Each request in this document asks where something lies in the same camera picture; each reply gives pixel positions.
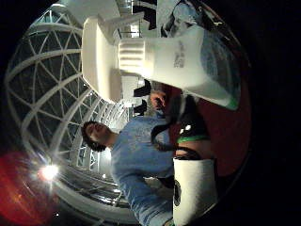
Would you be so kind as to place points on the white plastic bottle ribbed cap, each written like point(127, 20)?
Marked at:
point(175, 59)

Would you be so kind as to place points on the the person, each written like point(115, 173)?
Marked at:
point(138, 157)

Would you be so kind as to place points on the white paper cup dark logo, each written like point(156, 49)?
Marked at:
point(197, 188)

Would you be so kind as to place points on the bright round lamp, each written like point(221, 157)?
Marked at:
point(49, 172)

